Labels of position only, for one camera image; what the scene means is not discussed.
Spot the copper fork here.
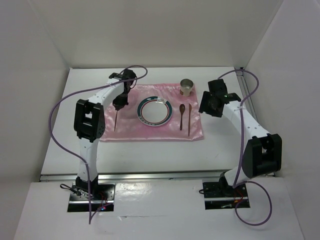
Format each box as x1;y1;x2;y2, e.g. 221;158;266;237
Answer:
113;110;119;132

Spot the brown wooden knife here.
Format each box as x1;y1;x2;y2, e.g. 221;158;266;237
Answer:
188;103;192;137

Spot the pink rose satin placemat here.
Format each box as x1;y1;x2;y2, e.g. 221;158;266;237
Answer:
100;83;204;142

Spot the paper cup silver interior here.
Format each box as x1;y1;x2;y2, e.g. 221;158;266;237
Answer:
179;78;194;97

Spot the brown wooden spoon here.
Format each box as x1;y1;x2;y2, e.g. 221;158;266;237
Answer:
179;103;186;131

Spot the white plate green red rim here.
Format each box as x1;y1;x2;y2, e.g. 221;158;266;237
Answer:
136;96;173;127

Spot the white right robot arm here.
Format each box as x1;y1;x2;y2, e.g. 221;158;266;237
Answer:
106;78;282;196

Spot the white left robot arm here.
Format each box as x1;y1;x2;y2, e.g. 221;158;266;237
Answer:
73;69;137;200

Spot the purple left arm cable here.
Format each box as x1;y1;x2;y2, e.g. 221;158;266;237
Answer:
48;64;149;225

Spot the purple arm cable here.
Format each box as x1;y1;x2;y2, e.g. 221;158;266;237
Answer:
48;64;149;225
217;69;273;226

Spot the aluminium side rail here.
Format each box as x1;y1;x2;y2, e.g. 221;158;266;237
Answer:
234;66;276;178

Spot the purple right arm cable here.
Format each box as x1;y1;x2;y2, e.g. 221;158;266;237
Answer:
217;69;273;226

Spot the aluminium table edge rail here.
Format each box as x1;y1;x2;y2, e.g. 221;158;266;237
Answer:
39;169;227;182

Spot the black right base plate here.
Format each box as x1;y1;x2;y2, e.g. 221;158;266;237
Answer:
198;182;251;210

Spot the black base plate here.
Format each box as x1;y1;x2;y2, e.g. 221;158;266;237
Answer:
60;183;116;213
198;182;251;210

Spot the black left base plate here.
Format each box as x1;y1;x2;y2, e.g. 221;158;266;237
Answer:
60;183;116;213

